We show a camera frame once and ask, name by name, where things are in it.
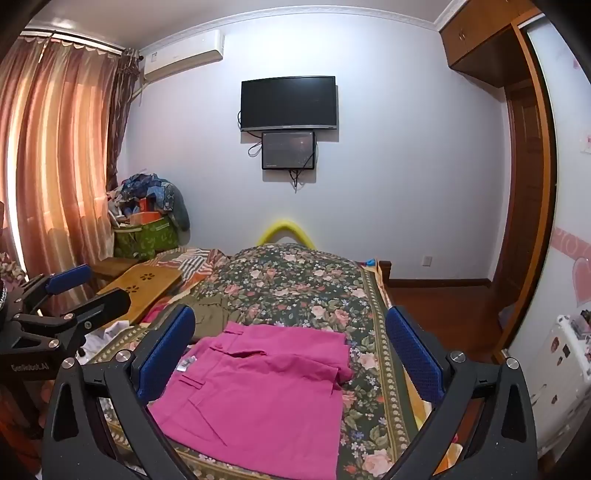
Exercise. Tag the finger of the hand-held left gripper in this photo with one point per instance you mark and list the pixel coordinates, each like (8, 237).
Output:
(69, 279)
(108, 304)

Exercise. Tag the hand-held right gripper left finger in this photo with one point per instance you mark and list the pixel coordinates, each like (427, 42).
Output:
(167, 355)

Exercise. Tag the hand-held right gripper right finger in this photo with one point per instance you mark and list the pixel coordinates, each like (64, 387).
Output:
(415, 355)

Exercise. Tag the pink pants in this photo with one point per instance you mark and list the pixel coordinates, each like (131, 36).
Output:
(258, 392)

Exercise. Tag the white cloth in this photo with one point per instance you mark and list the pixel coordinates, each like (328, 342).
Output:
(108, 334)

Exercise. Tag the wooden lap desk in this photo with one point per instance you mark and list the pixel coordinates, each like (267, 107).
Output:
(138, 282)

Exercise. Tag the wooden stool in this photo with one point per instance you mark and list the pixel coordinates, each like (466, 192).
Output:
(113, 266)

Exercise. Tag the olive green garment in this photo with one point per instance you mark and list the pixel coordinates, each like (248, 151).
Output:
(212, 314)

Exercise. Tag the green patterned storage box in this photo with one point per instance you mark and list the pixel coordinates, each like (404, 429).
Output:
(145, 240)

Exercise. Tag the orange box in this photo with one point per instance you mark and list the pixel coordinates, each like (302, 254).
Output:
(145, 218)

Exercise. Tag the striped patchwork quilt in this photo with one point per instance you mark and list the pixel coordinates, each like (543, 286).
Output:
(198, 263)

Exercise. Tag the pile of blue clothes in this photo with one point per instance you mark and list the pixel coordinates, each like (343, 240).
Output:
(157, 191)

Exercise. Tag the orange striped curtain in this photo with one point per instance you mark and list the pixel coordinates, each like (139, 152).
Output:
(51, 152)

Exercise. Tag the dark floral bed blanket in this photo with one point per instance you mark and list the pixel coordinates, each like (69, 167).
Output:
(295, 286)

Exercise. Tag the white cabinet with stickers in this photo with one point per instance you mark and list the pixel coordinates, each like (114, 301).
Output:
(561, 383)

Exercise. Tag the yellow foam tube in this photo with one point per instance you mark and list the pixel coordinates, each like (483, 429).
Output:
(281, 226)

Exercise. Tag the brown patterned curtain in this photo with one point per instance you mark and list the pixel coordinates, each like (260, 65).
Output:
(122, 106)

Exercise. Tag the white air conditioner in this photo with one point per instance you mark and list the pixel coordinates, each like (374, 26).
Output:
(180, 53)

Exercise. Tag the wooden overhead cabinet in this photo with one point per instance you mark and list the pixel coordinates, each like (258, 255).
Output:
(480, 41)

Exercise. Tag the wooden bed frame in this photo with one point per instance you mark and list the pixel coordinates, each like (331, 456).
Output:
(384, 272)

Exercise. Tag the white wall outlet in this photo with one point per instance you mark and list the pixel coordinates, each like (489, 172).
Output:
(427, 261)

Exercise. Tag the wooden door frame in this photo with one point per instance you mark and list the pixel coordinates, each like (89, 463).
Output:
(531, 207)

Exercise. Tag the small black wall monitor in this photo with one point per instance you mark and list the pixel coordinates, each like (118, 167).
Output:
(287, 150)

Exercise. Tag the black wall television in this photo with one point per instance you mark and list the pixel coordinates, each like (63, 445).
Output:
(288, 104)

